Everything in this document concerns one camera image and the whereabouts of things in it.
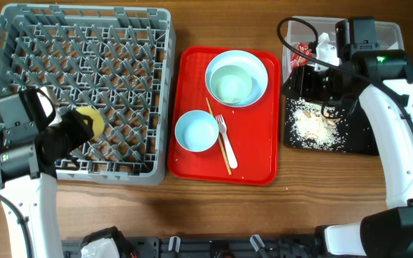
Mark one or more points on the grey plastic dishwasher rack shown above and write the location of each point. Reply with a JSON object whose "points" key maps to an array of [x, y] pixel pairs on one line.
{"points": [[117, 60]]}

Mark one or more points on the light green bowl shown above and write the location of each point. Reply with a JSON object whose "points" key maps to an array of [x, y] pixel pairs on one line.
{"points": [[230, 84]]}

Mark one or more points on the black rectangular tray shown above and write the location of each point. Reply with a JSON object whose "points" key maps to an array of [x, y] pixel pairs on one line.
{"points": [[356, 129]]}

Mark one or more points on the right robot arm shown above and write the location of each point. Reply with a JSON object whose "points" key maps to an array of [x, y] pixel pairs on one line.
{"points": [[381, 83]]}

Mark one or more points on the clear plastic waste bin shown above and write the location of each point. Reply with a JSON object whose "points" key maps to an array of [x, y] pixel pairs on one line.
{"points": [[388, 36]]}

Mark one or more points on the red plastic serving tray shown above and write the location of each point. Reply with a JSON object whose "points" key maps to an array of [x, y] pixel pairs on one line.
{"points": [[253, 130]]}

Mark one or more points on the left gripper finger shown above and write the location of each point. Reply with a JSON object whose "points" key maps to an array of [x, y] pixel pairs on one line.
{"points": [[72, 117], [80, 133]]}

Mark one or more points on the white plastic fork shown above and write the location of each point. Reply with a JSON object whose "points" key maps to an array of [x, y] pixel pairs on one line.
{"points": [[233, 164]]}

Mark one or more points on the yellow plastic cup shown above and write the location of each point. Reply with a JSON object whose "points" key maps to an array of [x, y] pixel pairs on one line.
{"points": [[97, 124]]}

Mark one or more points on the light blue bowl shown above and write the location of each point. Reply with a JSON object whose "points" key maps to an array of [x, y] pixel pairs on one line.
{"points": [[196, 131]]}

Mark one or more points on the wooden chopstick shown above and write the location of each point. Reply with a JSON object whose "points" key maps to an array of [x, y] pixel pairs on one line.
{"points": [[218, 138]]}

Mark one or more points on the rice and peanut scraps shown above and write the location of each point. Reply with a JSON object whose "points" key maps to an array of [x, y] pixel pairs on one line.
{"points": [[313, 126]]}

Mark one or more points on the light blue round plate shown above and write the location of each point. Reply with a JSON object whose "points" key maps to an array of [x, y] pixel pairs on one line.
{"points": [[254, 67]]}

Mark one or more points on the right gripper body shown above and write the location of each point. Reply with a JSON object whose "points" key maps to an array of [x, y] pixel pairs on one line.
{"points": [[333, 89]]}

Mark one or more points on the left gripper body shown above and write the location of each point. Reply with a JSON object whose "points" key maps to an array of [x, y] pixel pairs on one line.
{"points": [[62, 136]]}

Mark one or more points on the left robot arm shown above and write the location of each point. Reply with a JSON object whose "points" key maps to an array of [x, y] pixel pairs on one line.
{"points": [[28, 177]]}

